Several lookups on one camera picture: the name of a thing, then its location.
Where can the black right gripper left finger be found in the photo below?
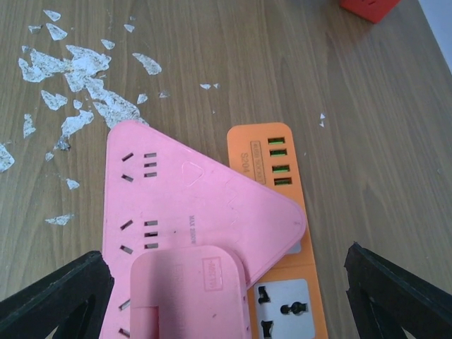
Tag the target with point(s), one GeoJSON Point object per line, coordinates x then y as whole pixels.
{"type": "Point", "coordinates": [69, 303]}

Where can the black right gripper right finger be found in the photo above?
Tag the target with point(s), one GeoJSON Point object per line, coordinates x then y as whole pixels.
{"type": "Point", "coordinates": [388, 301]}

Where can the orange power strip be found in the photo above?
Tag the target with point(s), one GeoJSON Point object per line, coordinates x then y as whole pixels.
{"type": "Point", "coordinates": [286, 302]}

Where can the pink square adapter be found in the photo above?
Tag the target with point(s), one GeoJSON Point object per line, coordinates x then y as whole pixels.
{"type": "Point", "coordinates": [192, 292]}

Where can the pink triangular plug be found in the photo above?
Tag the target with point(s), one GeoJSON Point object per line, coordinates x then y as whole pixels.
{"type": "Point", "coordinates": [161, 194]}

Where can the red cube socket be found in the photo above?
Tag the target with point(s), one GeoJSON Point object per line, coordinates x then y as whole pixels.
{"type": "Point", "coordinates": [371, 10]}

